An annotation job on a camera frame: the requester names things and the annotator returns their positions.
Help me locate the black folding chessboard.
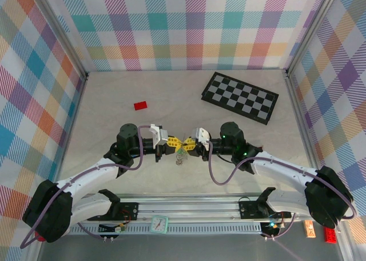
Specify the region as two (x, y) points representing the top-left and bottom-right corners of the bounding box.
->
(201, 71), (280, 126)

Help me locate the small mint green clock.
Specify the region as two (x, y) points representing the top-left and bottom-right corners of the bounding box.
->
(150, 215), (169, 234)

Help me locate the small circuit board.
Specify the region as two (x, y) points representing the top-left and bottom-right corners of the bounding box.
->
(261, 220), (287, 234)
(98, 221), (128, 234)

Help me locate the small wooden block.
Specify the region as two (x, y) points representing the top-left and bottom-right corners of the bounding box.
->
(303, 219), (316, 239)

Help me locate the red studded toy brick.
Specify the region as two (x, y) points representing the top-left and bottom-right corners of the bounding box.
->
(323, 226), (339, 245)

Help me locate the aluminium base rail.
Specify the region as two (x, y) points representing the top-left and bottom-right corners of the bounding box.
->
(67, 196), (345, 227)

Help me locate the thin black wire loop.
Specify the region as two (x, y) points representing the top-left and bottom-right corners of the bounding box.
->
(238, 196), (260, 209)

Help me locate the aluminium side rail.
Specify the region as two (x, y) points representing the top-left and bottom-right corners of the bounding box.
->
(283, 71), (357, 261)

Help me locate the slotted grey cable duct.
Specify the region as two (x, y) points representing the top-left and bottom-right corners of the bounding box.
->
(68, 225), (262, 235)

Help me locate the short purple cable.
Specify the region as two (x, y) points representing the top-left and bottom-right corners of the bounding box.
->
(76, 219), (121, 242)
(261, 212), (296, 240)

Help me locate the aluminium frame post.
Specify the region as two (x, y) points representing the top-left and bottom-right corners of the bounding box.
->
(35, 0), (89, 81)
(285, 0), (341, 78)

